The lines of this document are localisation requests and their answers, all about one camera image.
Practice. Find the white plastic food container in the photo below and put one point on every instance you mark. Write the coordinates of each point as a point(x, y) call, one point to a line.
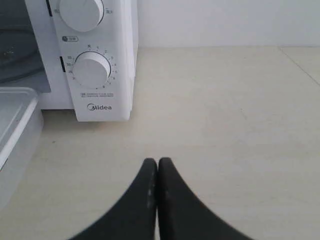
point(21, 125)

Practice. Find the white Midea microwave oven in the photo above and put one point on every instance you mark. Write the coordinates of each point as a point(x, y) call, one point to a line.
point(116, 38)

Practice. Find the white lower timer knob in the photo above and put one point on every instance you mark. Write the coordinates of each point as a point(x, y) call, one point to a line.
point(91, 69)

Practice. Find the white upper power knob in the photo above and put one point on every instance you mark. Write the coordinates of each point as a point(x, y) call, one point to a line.
point(81, 15)

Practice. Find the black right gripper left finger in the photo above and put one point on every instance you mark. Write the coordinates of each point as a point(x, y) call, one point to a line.
point(133, 217)

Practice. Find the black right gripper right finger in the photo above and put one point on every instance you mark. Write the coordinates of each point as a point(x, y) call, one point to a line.
point(181, 215)

